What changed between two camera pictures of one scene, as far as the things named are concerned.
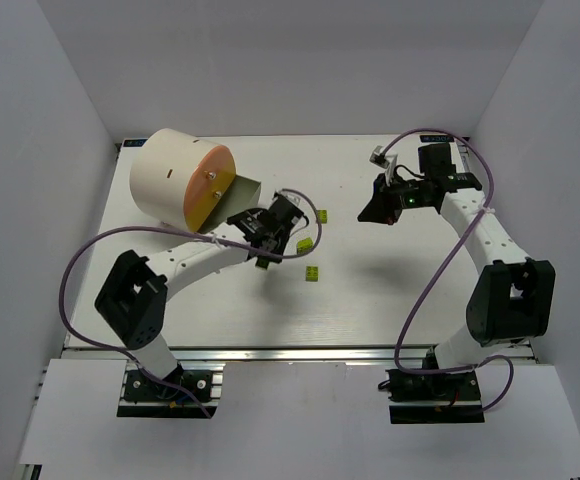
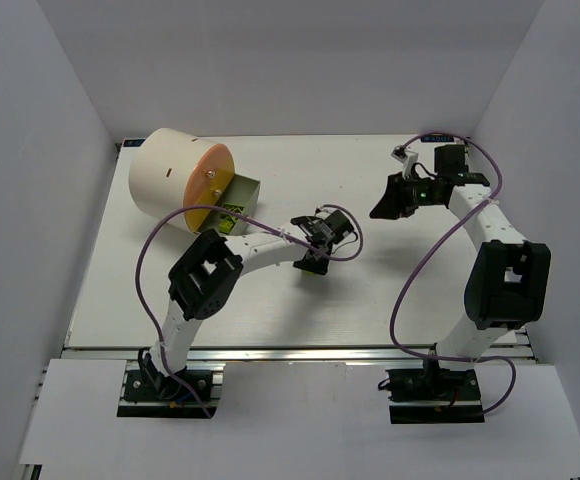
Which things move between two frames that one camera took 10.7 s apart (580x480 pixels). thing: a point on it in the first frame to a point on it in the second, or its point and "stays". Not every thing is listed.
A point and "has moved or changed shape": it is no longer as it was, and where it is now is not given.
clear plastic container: (241, 195) stays
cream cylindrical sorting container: (159, 173) stays
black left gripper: (268, 245) to (312, 265)
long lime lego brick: (262, 262) has moved or changed shape
